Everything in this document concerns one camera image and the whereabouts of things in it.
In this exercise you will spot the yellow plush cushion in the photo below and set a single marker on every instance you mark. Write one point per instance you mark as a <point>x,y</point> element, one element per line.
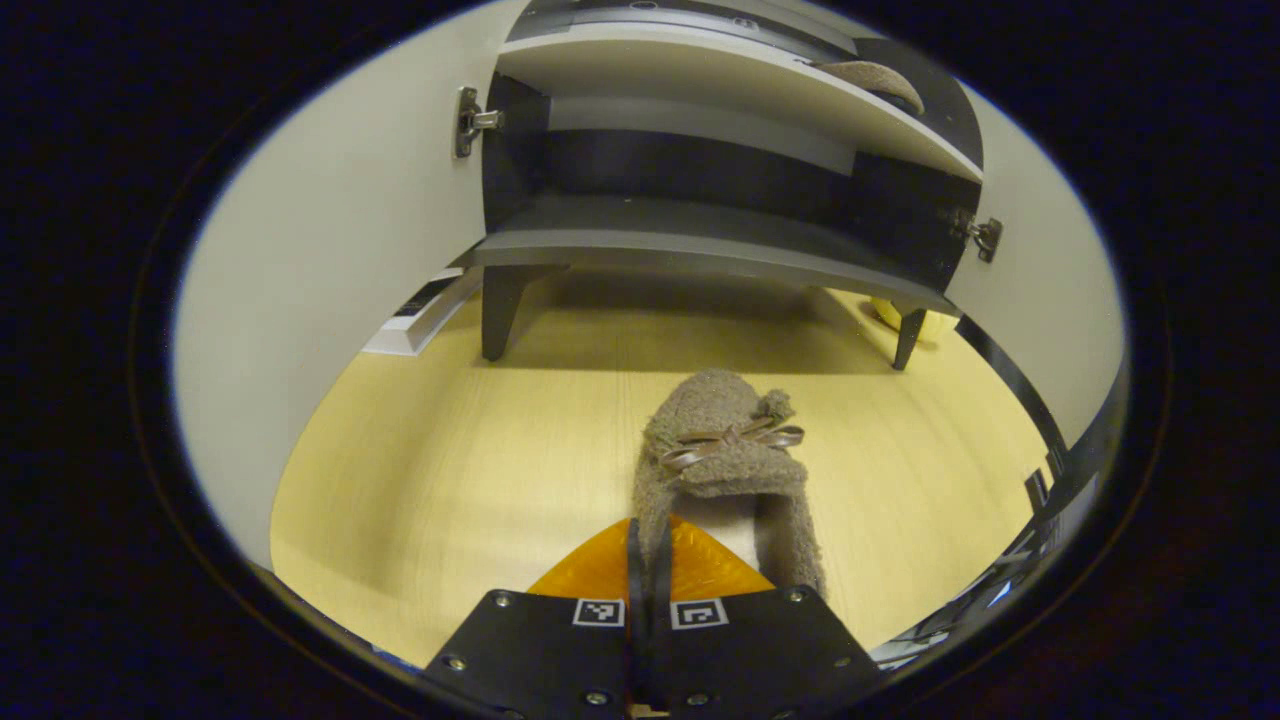
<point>915,320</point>

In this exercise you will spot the white cabinet door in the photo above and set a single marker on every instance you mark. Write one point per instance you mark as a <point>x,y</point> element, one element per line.
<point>1050,300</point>
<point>330,280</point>

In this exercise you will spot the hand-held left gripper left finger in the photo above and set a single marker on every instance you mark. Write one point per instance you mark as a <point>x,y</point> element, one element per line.
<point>635,585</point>

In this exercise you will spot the brown fuzzy shoe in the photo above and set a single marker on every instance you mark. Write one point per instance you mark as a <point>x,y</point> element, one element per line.
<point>870,75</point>
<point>715,400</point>

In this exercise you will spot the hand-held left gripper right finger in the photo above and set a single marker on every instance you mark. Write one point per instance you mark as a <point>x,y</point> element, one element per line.
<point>662,580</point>

